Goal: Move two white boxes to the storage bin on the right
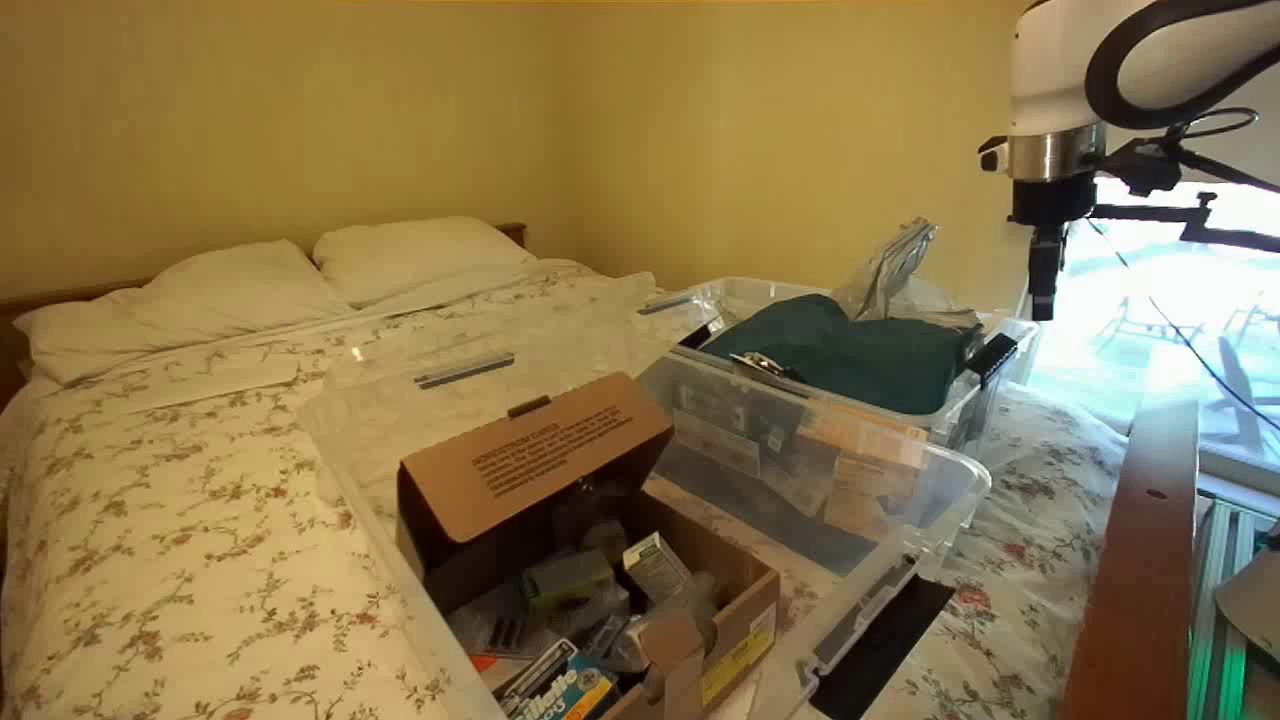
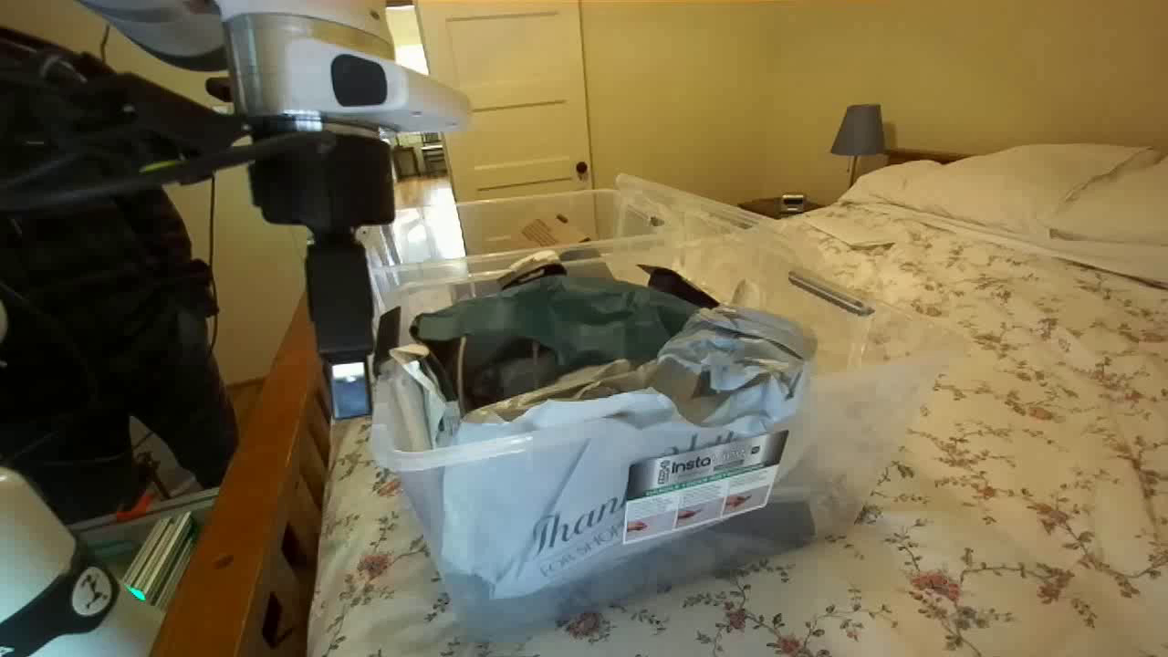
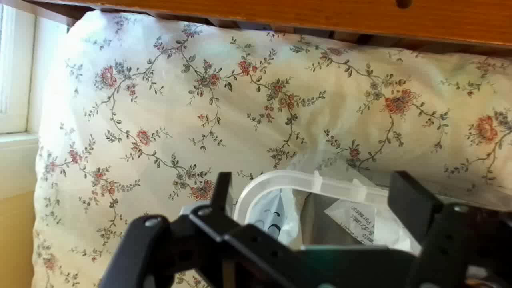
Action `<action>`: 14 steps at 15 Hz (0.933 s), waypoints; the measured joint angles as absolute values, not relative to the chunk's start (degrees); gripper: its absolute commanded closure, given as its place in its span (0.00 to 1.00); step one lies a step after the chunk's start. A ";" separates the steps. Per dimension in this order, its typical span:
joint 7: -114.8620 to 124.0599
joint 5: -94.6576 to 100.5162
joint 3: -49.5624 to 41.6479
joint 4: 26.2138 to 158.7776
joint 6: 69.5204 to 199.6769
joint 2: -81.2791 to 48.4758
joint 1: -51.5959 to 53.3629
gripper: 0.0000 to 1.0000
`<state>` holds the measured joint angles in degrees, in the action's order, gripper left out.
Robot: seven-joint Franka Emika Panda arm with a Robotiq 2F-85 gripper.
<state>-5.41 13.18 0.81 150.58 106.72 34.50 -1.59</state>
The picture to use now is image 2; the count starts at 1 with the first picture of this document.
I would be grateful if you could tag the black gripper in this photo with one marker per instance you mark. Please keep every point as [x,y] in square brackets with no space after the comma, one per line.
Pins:
[324,176]

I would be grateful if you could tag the clear plastic storage bin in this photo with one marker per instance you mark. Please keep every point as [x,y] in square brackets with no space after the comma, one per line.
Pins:
[496,225]
[850,414]

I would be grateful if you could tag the thin black upright item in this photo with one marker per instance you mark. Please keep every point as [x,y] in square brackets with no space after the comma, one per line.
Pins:
[388,334]

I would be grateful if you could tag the silver foil pouch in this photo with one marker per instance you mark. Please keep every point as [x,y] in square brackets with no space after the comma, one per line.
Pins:
[421,387]

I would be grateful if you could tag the wooden bed footboard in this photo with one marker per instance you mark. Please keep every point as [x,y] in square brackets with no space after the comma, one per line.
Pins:
[242,525]

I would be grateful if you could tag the dark green cloth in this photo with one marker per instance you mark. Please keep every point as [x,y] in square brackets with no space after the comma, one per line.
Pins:
[560,319]

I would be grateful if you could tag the white mailer bag with script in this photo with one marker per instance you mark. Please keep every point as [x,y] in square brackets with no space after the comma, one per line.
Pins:
[523,514]

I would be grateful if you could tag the person in dark jacket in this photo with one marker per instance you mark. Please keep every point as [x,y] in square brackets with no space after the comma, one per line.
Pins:
[95,306]

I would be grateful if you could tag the red clamp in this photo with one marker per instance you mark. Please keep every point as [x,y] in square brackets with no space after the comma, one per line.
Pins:
[140,499]

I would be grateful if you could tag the silver block with green light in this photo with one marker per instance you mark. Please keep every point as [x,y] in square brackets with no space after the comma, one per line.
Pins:
[157,552]

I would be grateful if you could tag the white device with black dial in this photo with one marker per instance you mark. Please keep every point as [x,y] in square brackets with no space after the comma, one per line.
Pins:
[30,549]

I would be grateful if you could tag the grey plastic mailer bag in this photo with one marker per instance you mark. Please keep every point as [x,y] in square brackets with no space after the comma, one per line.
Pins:
[743,359]

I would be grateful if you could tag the dark wooden nightstand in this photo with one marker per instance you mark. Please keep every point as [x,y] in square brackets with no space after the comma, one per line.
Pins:
[768,206]

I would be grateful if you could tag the small dark nightstand object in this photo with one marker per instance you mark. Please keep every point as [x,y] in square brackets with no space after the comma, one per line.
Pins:
[793,204]

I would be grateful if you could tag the grey table lamp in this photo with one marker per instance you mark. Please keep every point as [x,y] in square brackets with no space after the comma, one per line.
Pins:
[859,129]

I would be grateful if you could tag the dark wooden headboard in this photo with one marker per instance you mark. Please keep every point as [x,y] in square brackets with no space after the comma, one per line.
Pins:
[925,155]

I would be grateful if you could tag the white pillow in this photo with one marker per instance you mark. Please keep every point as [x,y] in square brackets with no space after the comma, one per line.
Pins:
[1124,206]
[973,184]

